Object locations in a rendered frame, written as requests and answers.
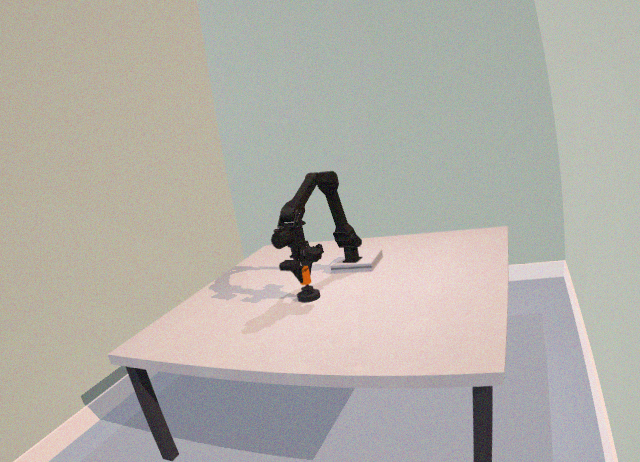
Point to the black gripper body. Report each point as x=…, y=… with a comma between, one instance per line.
x=292, y=265

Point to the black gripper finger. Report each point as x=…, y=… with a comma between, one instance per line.
x=298, y=274
x=307, y=263

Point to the orange cylinder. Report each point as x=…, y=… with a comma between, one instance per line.
x=306, y=275

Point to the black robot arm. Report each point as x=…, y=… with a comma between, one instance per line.
x=293, y=211

